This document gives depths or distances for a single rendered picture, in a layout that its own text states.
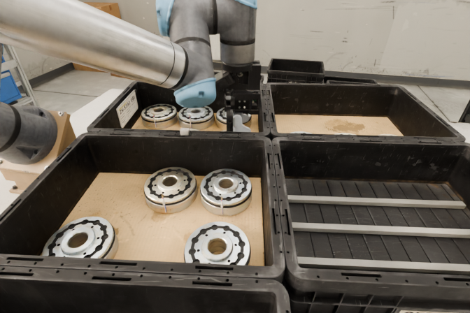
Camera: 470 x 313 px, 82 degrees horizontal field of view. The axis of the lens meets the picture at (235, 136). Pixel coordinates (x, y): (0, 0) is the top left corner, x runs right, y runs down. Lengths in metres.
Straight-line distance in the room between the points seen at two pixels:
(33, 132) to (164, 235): 0.42
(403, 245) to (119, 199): 0.53
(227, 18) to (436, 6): 3.29
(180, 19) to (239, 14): 0.11
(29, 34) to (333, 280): 0.43
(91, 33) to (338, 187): 0.52
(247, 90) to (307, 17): 2.91
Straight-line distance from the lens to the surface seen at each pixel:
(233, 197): 0.52
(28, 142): 0.78
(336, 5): 3.49
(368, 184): 0.66
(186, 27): 0.52
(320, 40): 3.55
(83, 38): 0.38
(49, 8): 0.37
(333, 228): 0.53
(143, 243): 0.52
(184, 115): 0.79
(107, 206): 0.60
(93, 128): 0.66
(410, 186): 0.70
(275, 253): 0.36
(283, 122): 0.82
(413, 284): 0.40
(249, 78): 0.61
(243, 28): 0.56
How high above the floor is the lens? 1.23
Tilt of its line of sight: 33 degrees down
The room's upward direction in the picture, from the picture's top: straight up
